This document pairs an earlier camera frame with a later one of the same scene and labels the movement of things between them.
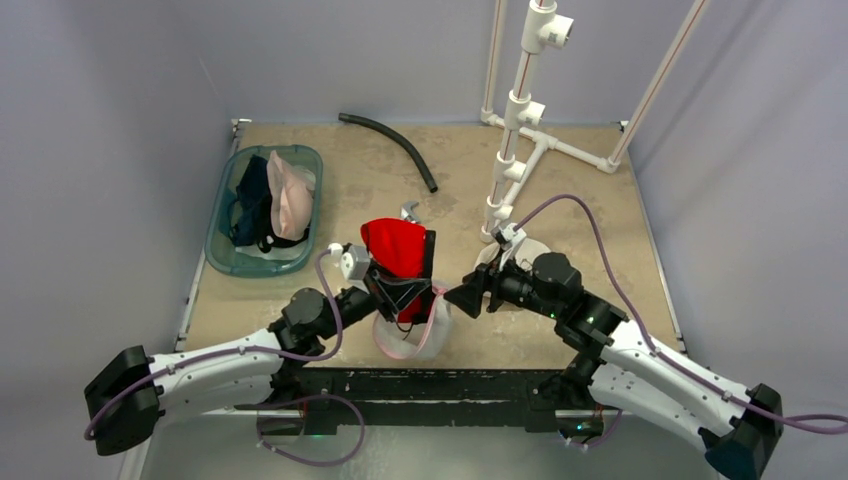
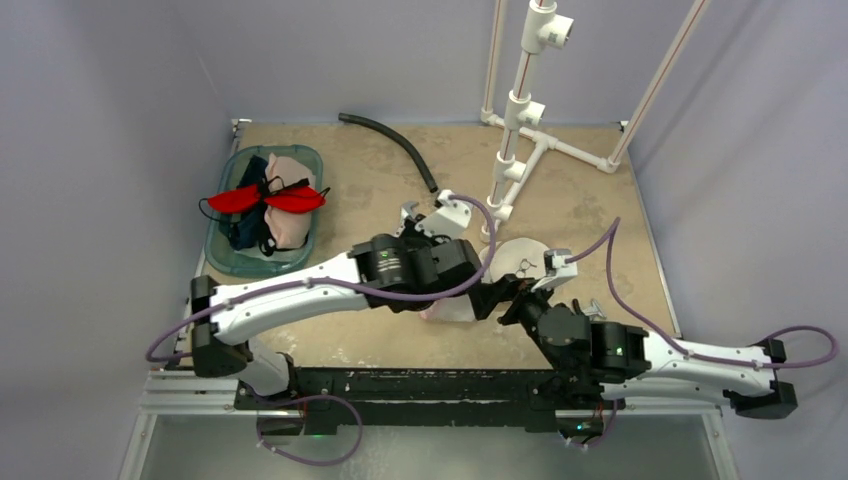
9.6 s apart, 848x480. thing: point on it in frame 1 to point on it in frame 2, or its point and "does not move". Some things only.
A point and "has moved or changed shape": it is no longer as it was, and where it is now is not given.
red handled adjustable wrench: x=406 y=212 does not move
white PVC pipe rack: x=545 y=27 does not move
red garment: x=396 y=247 has moved or changed shape
